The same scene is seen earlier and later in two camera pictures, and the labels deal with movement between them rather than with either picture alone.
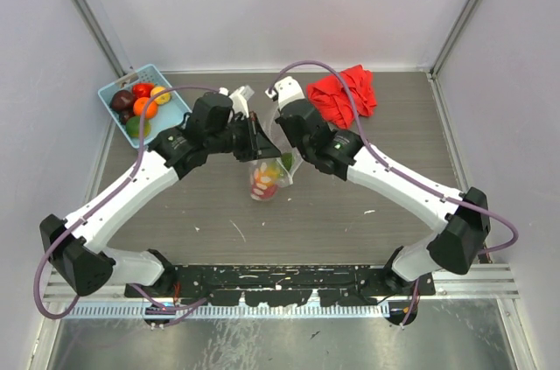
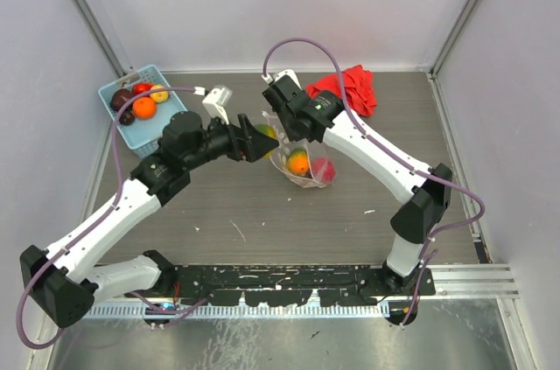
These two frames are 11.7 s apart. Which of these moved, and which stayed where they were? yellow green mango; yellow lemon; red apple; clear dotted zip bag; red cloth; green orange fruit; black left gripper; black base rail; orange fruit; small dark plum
Moved: yellow green mango; red apple; green orange fruit; clear dotted zip bag
Stayed: red cloth; orange fruit; small dark plum; black left gripper; black base rail; yellow lemon
